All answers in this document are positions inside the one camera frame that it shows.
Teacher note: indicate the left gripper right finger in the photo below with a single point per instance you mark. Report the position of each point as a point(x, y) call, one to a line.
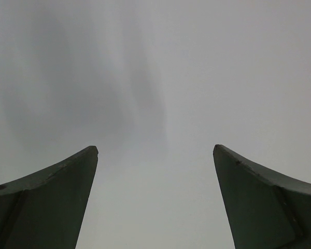
point(265, 209)

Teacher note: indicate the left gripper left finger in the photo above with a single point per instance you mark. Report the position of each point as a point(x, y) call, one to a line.
point(45, 209)

